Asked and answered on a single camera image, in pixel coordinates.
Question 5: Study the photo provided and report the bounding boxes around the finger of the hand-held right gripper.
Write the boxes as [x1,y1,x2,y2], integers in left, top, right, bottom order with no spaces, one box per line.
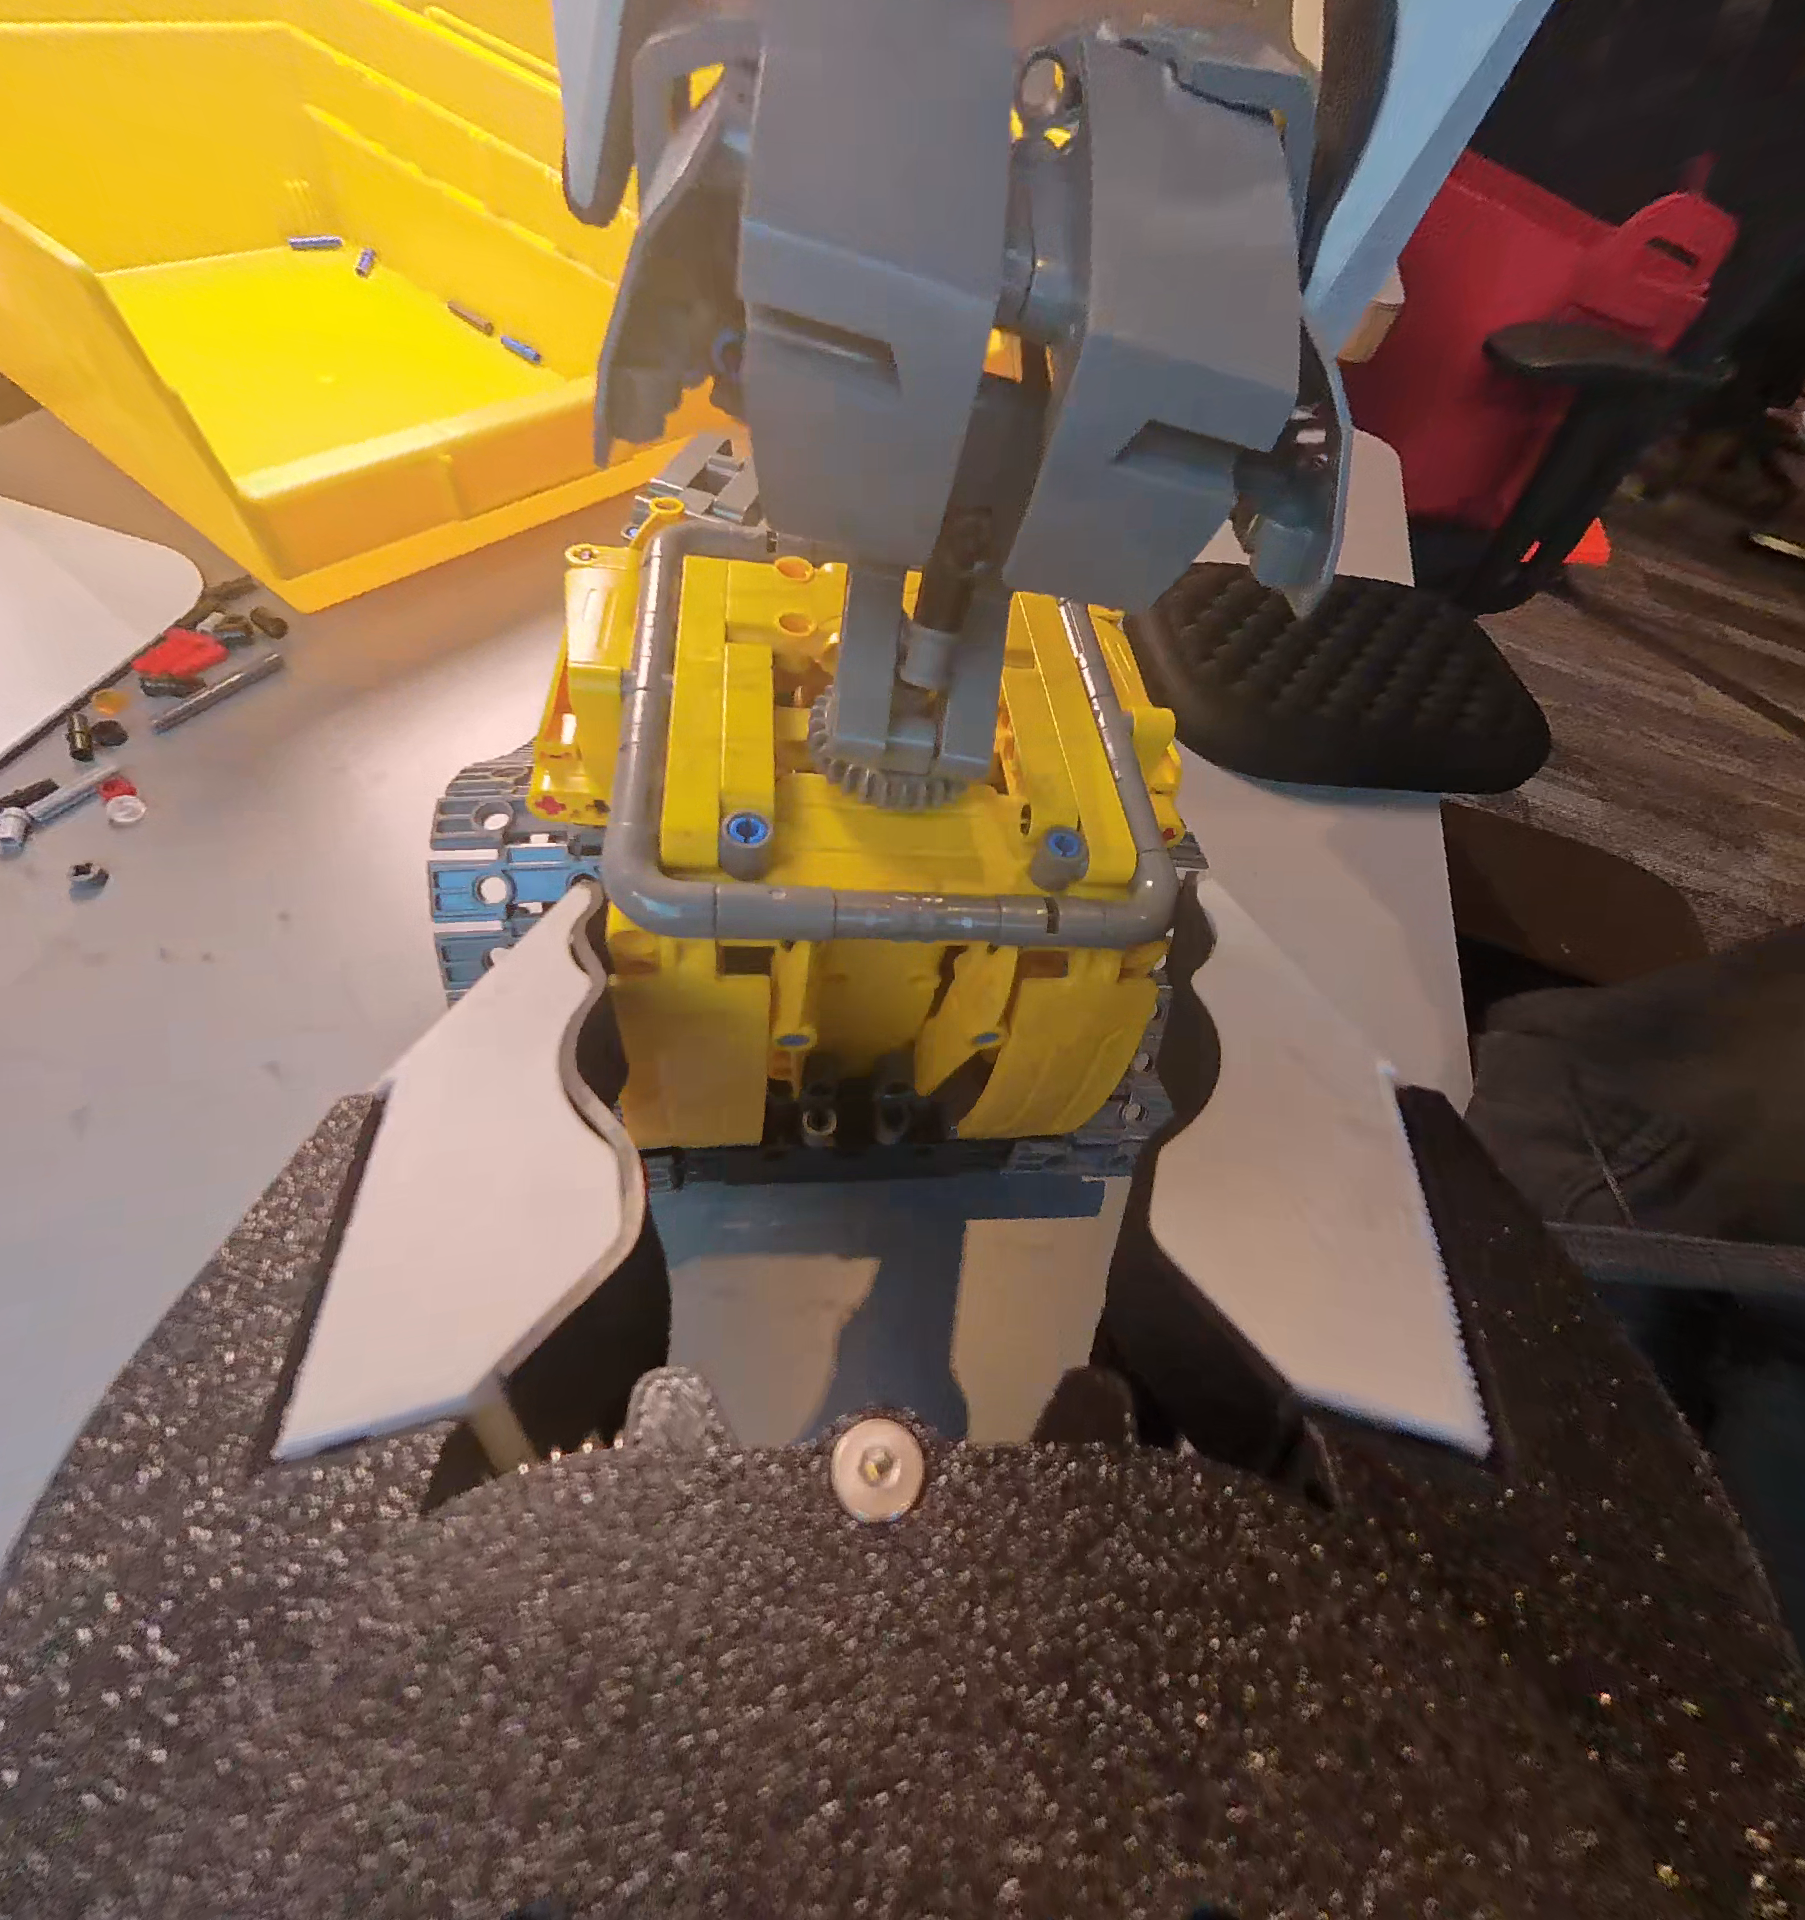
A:
[551,0,759,235]
[1294,0,1555,362]

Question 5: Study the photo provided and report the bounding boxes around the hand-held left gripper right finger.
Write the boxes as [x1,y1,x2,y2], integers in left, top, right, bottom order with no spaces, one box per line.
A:
[1099,872,1498,1467]

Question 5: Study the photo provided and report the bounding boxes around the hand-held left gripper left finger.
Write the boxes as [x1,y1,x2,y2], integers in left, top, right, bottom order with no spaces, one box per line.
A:
[273,887,653,1467]

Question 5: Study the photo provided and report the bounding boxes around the grey toy robot head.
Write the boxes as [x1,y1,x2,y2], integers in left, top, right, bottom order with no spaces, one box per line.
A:
[588,0,1361,797]

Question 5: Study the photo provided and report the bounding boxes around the yellow tracked toy robot body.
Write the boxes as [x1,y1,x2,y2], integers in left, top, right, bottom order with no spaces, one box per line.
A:
[423,452,1210,1195]

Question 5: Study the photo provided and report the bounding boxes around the yellow plastic bin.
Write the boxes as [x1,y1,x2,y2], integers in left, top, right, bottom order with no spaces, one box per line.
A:
[0,0,759,619]

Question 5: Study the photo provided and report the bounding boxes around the scattered small building pieces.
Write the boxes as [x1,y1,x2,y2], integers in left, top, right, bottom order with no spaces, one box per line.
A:
[0,596,291,896]

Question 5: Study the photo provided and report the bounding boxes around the white book stand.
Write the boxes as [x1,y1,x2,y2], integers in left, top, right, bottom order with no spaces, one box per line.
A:
[0,480,208,812]

